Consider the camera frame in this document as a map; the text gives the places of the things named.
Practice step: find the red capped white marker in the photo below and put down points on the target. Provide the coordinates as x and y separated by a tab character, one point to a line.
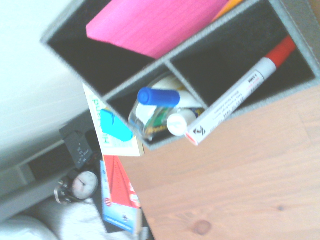
232	97

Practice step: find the blue capped white marker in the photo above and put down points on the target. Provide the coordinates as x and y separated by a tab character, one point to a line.
157	97

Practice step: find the clear tape dispenser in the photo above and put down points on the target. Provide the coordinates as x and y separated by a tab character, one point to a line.
152	127

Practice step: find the white round capped bottle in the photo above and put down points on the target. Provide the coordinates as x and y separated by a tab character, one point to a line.
177	123

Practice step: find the cream notepad with green print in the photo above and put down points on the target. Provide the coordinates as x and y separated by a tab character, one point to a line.
96	110

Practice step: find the red book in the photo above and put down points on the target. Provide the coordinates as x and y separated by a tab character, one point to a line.
117	182

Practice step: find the grey fabric desk organizer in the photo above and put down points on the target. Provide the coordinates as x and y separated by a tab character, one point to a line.
190	47

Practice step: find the black electronic device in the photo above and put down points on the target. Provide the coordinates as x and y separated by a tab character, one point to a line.
76	147

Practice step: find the pink sticky note pad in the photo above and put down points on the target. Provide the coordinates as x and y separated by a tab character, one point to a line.
155	25

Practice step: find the small silver clock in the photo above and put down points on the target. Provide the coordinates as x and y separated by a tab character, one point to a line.
85	185

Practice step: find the blue book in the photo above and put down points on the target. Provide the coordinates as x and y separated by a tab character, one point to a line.
117	217

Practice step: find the orange pencil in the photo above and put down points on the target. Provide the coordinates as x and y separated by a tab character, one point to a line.
225	10

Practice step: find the white cloth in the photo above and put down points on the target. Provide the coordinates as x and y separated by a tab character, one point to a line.
50	222

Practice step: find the wooden desk with black frame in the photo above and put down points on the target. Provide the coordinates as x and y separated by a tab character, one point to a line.
237	175

